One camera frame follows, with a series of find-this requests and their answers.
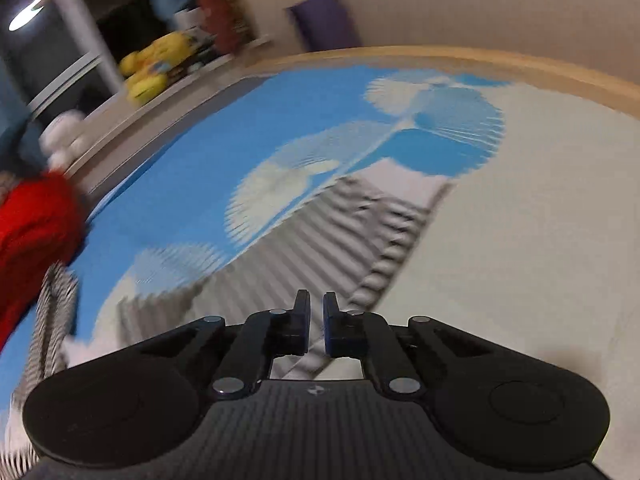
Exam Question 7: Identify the brown plush toy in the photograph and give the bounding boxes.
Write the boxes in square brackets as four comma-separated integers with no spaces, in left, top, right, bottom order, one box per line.
[196,0,256,54]

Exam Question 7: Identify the blue white patterned bed sheet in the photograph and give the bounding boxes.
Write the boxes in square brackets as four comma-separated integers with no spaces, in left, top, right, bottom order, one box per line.
[1,65,639,479]

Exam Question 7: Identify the white plush toy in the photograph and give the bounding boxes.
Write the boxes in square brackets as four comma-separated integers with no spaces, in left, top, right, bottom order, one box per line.
[39,110,91,171]

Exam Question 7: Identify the yellow plush toys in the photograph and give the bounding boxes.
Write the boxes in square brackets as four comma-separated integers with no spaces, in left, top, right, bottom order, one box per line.
[118,32,195,107]

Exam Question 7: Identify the purple box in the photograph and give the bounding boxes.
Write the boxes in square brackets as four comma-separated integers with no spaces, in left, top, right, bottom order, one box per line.
[288,0,362,52]

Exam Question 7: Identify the black white striped hooded garment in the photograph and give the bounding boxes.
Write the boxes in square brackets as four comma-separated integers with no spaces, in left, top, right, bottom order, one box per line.
[1,171,449,479]

